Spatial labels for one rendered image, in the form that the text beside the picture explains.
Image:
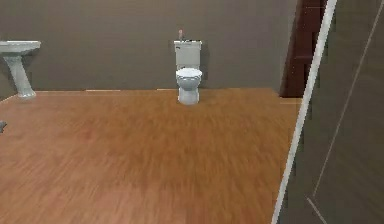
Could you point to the white toilet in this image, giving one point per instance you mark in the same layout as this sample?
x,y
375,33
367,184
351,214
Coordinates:
x,y
188,80

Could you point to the small pink bottle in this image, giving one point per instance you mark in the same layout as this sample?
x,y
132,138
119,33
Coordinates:
x,y
180,34

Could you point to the dark brown room door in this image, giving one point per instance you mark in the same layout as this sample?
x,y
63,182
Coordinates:
x,y
301,50

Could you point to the grey glass shower enclosure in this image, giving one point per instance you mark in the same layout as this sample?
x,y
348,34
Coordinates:
x,y
340,126

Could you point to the white pedestal sink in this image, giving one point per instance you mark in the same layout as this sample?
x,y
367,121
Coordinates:
x,y
18,63

